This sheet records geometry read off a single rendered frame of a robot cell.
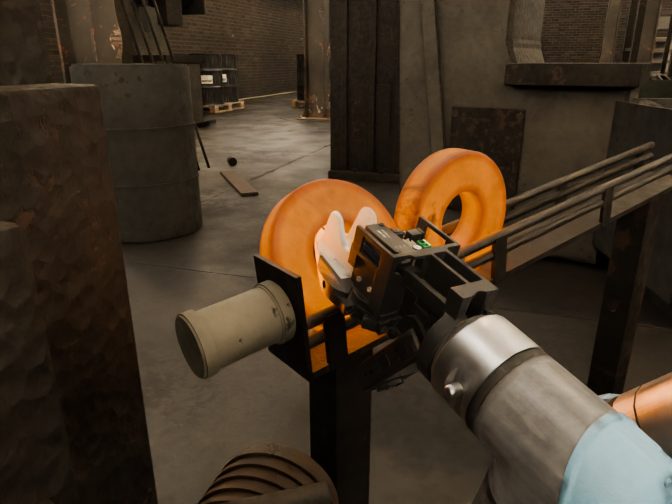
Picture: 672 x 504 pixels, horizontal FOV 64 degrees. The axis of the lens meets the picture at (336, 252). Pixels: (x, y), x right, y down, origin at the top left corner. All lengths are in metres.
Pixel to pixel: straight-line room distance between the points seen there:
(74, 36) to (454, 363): 4.42
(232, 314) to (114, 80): 2.43
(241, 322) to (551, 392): 0.25
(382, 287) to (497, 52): 2.27
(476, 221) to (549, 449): 0.36
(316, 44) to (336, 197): 8.45
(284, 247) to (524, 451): 0.28
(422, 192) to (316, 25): 8.46
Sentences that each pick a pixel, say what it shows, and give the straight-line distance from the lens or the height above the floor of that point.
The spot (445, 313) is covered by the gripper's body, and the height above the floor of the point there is 0.72.
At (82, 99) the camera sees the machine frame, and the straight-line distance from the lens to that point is 0.58.
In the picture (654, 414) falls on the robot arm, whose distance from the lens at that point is 0.47.
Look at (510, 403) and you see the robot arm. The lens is 0.36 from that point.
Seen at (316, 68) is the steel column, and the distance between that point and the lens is 8.98.
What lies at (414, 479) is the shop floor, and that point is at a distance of 1.33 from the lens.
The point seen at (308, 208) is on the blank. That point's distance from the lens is 0.53.
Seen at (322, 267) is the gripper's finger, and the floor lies 0.71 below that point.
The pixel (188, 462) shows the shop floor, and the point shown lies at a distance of 1.41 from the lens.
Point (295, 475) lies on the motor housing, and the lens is 0.55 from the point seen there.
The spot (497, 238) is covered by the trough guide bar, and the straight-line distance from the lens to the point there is 0.65.
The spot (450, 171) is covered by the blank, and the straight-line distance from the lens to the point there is 0.59.
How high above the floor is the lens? 0.89
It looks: 20 degrees down
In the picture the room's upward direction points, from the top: straight up
